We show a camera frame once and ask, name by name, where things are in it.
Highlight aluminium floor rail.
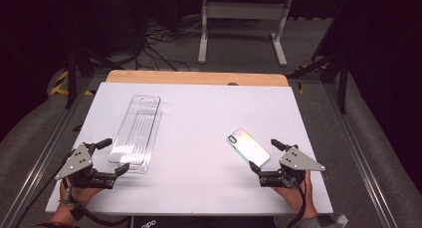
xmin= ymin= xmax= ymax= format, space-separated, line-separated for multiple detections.
xmin=0 ymin=78 xmax=101 ymax=228
xmin=322 ymin=83 xmax=399 ymax=228

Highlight black floor cables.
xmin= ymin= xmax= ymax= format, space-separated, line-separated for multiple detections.
xmin=130 ymin=17 xmax=204 ymax=73

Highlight iridescent phone case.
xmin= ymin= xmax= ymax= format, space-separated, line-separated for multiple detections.
xmin=227 ymin=127 xmax=272 ymax=168

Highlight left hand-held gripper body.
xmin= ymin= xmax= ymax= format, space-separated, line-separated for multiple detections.
xmin=54 ymin=141 xmax=117 ymax=190

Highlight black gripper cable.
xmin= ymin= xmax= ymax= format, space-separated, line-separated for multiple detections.
xmin=286 ymin=177 xmax=308 ymax=228
xmin=14 ymin=174 xmax=131 ymax=228

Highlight black tripod stand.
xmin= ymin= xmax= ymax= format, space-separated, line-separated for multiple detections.
xmin=287 ymin=47 xmax=350 ymax=115
xmin=64 ymin=46 xmax=124 ymax=110

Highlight white table board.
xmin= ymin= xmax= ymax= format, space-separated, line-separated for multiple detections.
xmin=45 ymin=82 xmax=333 ymax=216

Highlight wooden table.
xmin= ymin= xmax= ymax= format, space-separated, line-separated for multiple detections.
xmin=105 ymin=69 xmax=290 ymax=88

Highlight yellow black floor tape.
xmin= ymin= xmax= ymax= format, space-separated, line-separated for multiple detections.
xmin=49 ymin=70 xmax=96 ymax=97

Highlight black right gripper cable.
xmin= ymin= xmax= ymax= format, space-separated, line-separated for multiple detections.
xmin=286 ymin=177 xmax=308 ymax=228

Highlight black box with white print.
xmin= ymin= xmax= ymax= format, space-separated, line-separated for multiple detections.
xmin=131 ymin=215 xmax=277 ymax=228

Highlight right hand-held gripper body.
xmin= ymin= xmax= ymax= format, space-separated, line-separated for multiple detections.
xmin=258 ymin=143 xmax=326 ymax=189

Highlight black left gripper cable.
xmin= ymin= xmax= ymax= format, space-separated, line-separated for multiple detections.
xmin=14 ymin=174 xmax=131 ymax=228

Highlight person's left hand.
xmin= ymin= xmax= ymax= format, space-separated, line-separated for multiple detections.
xmin=59 ymin=177 xmax=105 ymax=210

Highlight white metal stand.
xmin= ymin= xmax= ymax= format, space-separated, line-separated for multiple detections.
xmin=197 ymin=0 xmax=294 ymax=68

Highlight person's right hand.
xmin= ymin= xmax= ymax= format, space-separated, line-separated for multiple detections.
xmin=272 ymin=169 xmax=315 ymax=216

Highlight clear plastic rack tray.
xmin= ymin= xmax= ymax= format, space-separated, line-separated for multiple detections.
xmin=108 ymin=95 xmax=163 ymax=175

